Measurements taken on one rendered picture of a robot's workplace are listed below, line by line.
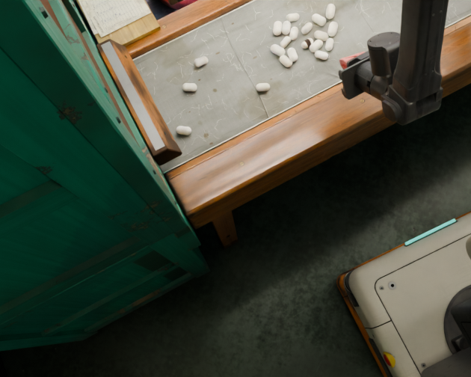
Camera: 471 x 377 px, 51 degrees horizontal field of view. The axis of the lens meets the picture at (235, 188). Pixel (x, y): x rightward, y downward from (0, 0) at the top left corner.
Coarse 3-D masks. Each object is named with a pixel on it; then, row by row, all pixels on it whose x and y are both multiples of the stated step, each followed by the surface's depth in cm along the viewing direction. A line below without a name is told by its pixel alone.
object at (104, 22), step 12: (84, 0) 120; (96, 0) 120; (108, 0) 120; (120, 0) 120; (132, 0) 120; (84, 12) 120; (96, 12) 119; (108, 12) 119; (120, 12) 119; (132, 12) 119; (144, 12) 119; (96, 24) 118; (108, 24) 118; (120, 24) 118
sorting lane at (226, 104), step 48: (288, 0) 123; (336, 0) 122; (384, 0) 122; (192, 48) 120; (240, 48) 120; (288, 48) 119; (336, 48) 119; (192, 96) 117; (240, 96) 116; (288, 96) 116; (192, 144) 114
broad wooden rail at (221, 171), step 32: (448, 32) 116; (448, 64) 114; (320, 96) 114; (256, 128) 113; (288, 128) 111; (320, 128) 111; (352, 128) 111; (384, 128) 128; (192, 160) 112; (224, 160) 110; (256, 160) 110; (288, 160) 109; (320, 160) 124; (192, 192) 108; (224, 192) 108; (256, 192) 121; (192, 224) 118
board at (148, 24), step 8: (144, 0) 120; (144, 16) 119; (152, 16) 119; (128, 24) 118; (136, 24) 118; (144, 24) 118; (152, 24) 118; (112, 32) 118; (120, 32) 118; (128, 32) 118; (136, 32) 118; (144, 32) 118; (152, 32) 118; (104, 40) 117; (120, 40) 117; (128, 40) 117; (136, 40) 118
